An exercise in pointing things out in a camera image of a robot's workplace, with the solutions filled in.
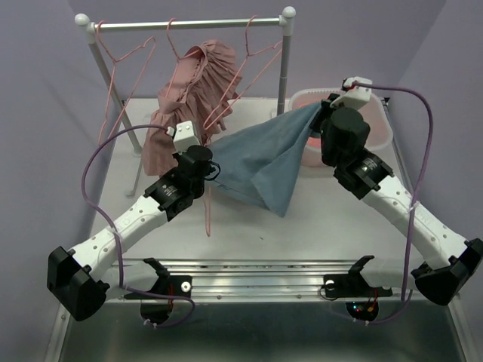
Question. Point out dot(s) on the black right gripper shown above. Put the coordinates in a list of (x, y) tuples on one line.
[(327, 108)]

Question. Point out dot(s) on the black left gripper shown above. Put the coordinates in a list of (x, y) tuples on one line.
[(176, 156)]

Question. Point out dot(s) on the coral pink skirt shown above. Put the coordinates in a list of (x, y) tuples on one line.
[(314, 140)]

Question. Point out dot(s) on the blue denim skirt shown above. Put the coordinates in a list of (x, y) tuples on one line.
[(259, 165)]

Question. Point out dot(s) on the pink denim skirt hanger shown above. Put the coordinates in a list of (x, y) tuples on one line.
[(207, 206)]

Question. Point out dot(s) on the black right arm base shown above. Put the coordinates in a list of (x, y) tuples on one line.
[(364, 306)]

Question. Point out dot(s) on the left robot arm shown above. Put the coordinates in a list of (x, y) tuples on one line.
[(84, 277)]

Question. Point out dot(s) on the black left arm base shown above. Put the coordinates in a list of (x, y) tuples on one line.
[(152, 280)]

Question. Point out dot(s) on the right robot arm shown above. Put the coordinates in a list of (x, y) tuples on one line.
[(448, 261)]

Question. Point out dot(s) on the pink dress hanger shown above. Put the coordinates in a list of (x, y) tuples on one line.
[(177, 56)]

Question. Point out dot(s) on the white plastic basin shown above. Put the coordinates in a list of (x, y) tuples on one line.
[(373, 113)]

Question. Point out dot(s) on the dusty pink dress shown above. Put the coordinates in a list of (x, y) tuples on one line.
[(204, 81)]

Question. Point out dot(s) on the white clothes rack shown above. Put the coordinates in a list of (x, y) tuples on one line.
[(285, 21)]

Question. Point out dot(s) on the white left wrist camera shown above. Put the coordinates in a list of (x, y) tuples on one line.
[(183, 136)]

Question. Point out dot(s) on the aluminium rail frame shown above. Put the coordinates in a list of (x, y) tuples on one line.
[(258, 271)]

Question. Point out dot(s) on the empty pink wire hanger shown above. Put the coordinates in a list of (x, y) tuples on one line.
[(124, 70)]

